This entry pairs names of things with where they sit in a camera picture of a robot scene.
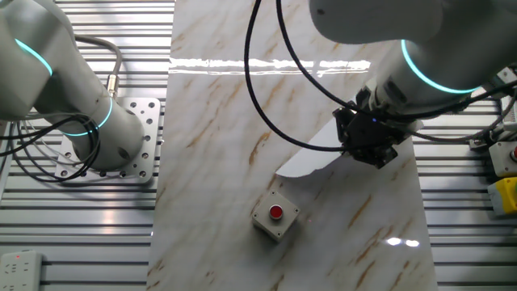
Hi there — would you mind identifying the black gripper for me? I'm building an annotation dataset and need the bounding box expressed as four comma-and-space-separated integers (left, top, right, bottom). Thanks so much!
333, 86, 410, 171

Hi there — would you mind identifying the white paper sheet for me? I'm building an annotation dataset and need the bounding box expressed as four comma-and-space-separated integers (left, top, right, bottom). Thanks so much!
275, 116, 352, 179

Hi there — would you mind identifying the grey box with red button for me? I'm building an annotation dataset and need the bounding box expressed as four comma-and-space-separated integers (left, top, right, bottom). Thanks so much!
250, 189, 301, 243

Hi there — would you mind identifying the pale box with red button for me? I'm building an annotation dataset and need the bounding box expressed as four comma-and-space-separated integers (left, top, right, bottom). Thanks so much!
488, 140, 517, 178

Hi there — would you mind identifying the yellow button box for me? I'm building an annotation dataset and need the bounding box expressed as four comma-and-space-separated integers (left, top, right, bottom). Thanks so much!
487, 176, 517, 218

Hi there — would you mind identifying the grey ribbed device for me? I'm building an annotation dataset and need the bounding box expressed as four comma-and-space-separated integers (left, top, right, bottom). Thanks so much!
500, 99, 517, 124

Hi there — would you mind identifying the marble pattern table mat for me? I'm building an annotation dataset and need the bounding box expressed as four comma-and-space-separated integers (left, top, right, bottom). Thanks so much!
145, 0, 440, 291

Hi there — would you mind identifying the white power strip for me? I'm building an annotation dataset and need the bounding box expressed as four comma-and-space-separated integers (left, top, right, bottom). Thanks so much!
0, 250, 44, 291

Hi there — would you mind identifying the silver camera on mount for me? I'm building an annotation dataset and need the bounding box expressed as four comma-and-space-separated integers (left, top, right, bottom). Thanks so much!
468, 120, 517, 154

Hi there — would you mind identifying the long black arm cable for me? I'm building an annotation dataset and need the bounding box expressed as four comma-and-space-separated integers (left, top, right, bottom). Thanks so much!
243, 0, 351, 154

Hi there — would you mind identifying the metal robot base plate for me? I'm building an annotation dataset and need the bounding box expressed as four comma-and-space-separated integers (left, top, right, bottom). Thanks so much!
54, 96, 162, 186

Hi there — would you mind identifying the grey cable with metal connector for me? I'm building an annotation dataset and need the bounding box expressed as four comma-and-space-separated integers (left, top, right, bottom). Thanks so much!
74, 34, 124, 100

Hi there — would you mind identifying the robot base cable bundle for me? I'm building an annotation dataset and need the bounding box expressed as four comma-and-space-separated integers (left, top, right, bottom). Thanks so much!
0, 112, 101, 183

